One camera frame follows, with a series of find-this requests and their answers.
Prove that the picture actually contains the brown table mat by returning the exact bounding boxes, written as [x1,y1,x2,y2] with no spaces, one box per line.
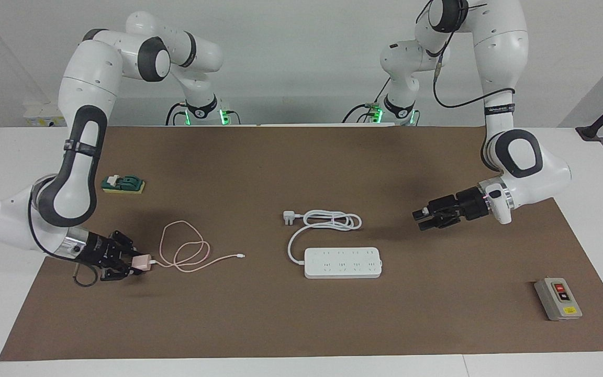
[0,125,603,362]

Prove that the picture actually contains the white power strip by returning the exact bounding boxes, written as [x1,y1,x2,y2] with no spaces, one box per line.
[304,247,384,279]

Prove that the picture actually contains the white power cord with plug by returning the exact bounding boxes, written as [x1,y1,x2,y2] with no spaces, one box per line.
[283,210,363,265]

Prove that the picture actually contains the grey on-off switch box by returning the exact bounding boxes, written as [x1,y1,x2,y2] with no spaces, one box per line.
[534,278,583,321]

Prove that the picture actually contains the white background boxes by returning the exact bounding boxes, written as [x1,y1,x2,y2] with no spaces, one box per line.
[23,102,68,128]

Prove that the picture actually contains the black base cable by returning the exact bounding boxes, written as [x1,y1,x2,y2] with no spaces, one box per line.
[165,102,187,126]
[342,79,392,124]

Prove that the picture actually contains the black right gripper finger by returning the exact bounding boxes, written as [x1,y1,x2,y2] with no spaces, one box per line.
[99,263,143,282]
[111,230,135,252]

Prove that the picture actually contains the pink charging cable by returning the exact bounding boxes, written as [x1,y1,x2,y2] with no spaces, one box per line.
[150,220,246,274]

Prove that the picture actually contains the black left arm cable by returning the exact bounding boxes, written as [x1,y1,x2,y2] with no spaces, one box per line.
[416,0,515,109]

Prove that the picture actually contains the green knife switch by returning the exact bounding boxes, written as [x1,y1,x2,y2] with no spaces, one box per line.
[101,174,146,195]

